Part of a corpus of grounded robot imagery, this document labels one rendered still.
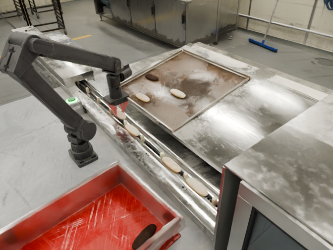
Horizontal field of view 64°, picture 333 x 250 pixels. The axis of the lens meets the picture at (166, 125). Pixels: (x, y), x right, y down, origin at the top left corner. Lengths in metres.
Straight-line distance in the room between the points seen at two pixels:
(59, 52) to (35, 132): 0.57
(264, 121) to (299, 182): 0.76
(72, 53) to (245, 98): 0.74
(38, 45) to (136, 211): 0.58
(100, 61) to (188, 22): 2.88
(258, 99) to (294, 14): 3.64
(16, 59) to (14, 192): 0.51
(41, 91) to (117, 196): 0.43
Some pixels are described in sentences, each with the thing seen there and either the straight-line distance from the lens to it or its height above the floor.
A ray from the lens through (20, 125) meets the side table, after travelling 1.49.
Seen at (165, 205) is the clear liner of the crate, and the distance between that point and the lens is 0.81.
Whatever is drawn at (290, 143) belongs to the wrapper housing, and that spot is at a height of 1.30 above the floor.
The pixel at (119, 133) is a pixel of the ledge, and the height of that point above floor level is 0.86.
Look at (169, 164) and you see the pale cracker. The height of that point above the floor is 0.86.
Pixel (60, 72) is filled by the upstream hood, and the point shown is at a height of 0.92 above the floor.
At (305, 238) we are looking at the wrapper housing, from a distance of 0.36.
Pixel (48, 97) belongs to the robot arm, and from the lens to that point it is 0.93.
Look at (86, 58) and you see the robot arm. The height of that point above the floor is 1.21.
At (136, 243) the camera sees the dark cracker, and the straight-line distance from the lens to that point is 0.86.
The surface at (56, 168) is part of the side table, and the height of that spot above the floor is 0.82.
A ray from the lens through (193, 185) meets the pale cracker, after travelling 0.94.
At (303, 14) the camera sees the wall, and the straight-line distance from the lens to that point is 4.75.
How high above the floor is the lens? 1.57
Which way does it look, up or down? 36 degrees down
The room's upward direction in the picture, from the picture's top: 2 degrees counter-clockwise
